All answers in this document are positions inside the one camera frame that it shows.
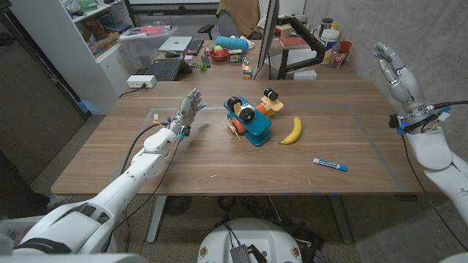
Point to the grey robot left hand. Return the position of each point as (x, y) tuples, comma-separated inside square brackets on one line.
[(186, 113)]

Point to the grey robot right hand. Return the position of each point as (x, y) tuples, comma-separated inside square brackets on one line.
[(406, 87)]

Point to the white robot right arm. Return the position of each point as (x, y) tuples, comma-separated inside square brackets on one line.
[(435, 149)]

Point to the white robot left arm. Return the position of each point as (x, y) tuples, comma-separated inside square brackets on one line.
[(120, 190)]

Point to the teal orange toy airplane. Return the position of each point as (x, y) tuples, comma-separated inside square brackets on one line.
[(252, 124)]

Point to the yellow toy banana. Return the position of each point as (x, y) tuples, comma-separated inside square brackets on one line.
[(295, 131)]

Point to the large black keyboard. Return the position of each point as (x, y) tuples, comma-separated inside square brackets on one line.
[(165, 69)]

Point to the white power strip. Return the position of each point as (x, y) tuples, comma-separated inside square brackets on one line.
[(140, 81)]

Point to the black remote control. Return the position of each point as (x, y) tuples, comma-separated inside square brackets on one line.
[(205, 60)]

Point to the black computer mouse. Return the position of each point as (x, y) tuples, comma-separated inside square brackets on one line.
[(172, 54)]

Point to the red bowl with fruit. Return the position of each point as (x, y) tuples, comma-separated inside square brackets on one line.
[(219, 56)]

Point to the small black keyboard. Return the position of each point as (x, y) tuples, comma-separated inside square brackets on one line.
[(194, 46)]

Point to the silver laptop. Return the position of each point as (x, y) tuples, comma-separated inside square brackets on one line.
[(175, 44)]

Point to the red cup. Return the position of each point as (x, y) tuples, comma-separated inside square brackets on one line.
[(345, 46)]

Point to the clear jar with items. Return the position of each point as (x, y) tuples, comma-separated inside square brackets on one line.
[(338, 59)]

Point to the colourful puzzle cube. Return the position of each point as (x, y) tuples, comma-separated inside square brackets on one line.
[(247, 71)]

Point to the small printed box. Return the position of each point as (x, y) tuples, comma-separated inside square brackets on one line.
[(235, 56)]

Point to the clear plastic storage bin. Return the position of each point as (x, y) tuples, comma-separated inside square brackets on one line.
[(146, 47)]

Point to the teal yarn ball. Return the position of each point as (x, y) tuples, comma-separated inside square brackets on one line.
[(232, 44)]

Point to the black office chair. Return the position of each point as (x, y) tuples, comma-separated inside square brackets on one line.
[(206, 29)]

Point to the white plastic tub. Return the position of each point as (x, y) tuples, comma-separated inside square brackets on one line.
[(329, 44)]

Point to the black round fan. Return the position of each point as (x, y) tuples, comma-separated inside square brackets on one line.
[(178, 205)]

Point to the yellow bottle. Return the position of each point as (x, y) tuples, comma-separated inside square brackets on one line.
[(334, 25)]

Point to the dark lidded bottle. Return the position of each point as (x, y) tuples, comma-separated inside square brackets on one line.
[(325, 26)]

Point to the flat white box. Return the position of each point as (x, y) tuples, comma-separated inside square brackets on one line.
[(304, 75)]

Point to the cardboard box on shelf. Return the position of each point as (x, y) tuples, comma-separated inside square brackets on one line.
[(104, 43)]

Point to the blue white marker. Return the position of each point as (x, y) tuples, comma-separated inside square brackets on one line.
[(329, 164)]

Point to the grey table leg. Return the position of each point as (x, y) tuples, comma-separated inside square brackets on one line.
[(342, 219), (156, 219)]

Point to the brown jacket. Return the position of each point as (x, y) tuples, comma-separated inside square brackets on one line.
[(239, 14)]

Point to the black computer monitor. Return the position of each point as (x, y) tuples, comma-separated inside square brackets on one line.
[(268, 33)]

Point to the red book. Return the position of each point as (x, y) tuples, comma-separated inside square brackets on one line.
[(293, 42)]

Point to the small brown cardboard box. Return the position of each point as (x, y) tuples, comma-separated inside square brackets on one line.
[(283, 31)]

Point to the white shelf cabinet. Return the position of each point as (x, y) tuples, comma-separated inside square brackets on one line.
[(73, 55)]

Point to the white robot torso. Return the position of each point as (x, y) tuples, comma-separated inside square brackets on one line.
[(252, 237)]

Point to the person in dark clothes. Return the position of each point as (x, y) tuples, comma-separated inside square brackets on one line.
[(14, 190)]

